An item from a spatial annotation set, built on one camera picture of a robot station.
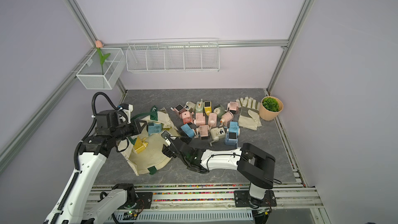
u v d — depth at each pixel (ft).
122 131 1.95
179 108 3.27
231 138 2.85
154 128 2.98
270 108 3.17
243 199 2.42
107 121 1.74
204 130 3.08
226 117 3.16
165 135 2.19
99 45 2.94
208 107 3.35
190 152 2.05
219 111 3.29
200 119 3.25
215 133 3.01
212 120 3.13
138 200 2.41
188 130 3.07
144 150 2.92
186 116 3.22
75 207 1.27
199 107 3.35
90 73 2.81
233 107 3.44
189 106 3.45
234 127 3.08
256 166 1.48
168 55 3.17
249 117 3.43
